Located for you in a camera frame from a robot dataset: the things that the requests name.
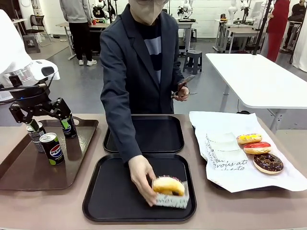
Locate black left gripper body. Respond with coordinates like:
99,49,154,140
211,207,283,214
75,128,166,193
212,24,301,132
9,82,52,118

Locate black Pepsi can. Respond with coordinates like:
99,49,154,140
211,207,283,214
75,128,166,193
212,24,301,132
39,132,66,166
61,114,78,139
26,122,47,153

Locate metal serving tongs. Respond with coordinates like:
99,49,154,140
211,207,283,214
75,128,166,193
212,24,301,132
170,74,199,100

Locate white printed paper donut holder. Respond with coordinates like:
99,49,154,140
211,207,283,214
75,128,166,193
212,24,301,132
210,149,249,172
207,140,241,154
205,132,237,145
153,178,190,210

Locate yellow frosted donut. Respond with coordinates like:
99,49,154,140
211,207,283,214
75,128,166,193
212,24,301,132
236,134,263,145

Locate red frosted donut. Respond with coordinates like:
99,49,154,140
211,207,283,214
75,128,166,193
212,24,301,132
243,141,272,155

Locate chocolate frosted donut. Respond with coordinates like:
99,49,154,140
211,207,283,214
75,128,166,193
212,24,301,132
252,153,284,175

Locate person's left forearm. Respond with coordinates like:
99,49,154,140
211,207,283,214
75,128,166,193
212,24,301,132
167,63,187,89

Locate person's right forearm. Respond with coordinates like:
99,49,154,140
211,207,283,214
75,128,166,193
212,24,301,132
100,95,144,166

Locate person's right hand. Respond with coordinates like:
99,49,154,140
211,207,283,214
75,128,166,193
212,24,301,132
128,154,159,207

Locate person's left hand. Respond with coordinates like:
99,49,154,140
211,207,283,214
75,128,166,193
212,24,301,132
176,82,190,102

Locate grey plastic stool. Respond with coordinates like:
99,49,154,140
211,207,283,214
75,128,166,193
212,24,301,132
182,50,203,75
22,34,42,54

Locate brown plastic serving tray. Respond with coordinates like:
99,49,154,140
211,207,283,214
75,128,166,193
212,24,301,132
0,119,99,191

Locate black office chair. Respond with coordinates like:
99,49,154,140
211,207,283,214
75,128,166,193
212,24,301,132
24,14,52,47

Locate wooden top lab table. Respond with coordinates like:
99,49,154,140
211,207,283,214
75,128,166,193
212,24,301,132
55,21,107,61

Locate bystander in grey hoodie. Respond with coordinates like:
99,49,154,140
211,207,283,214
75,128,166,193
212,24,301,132
59,0,98,67

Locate person's dark blazer torso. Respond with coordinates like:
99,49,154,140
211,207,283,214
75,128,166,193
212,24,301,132
99,3,190,166

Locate beige face mask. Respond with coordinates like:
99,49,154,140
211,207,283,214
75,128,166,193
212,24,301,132
129,1,164,26

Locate white lab table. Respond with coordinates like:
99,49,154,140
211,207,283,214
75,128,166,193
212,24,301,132
215,18,267,54
177,20,195,58

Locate white paper sheet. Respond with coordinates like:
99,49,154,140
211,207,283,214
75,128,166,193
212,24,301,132
189,110,307,194

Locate white rectangular table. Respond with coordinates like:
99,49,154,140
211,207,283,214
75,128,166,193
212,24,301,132
205,52,307,135

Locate bystander in red apron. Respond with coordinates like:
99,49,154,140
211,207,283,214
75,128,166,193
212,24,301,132
265,0,290,63

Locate bystander in black clothes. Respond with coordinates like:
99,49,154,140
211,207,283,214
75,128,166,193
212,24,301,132
284,0,307,53

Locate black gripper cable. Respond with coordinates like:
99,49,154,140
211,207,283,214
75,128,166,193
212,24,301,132
0,82,50,93

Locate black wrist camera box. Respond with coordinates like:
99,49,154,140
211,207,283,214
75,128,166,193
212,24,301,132
8,74,24,87

